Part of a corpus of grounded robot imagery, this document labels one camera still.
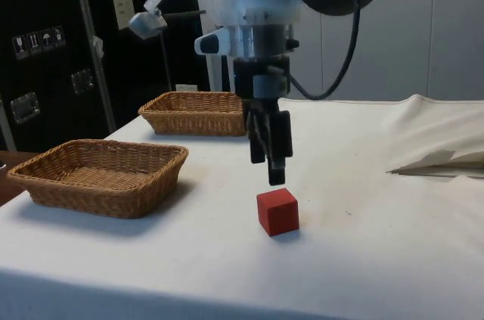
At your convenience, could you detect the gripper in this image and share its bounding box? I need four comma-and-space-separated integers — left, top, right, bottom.
232, 55, 294, 186

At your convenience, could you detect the red cube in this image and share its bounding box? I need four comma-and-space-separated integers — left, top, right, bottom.
256, 187, 300, 238

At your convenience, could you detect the black cable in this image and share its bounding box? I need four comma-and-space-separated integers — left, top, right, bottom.
289, 0, 363, 101

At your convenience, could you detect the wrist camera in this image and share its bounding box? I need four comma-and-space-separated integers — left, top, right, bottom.
194, 26, 232, 57

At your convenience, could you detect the wicker basket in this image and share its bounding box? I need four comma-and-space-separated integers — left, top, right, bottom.
6, 138, 190, 220
138, 91, 249, 138

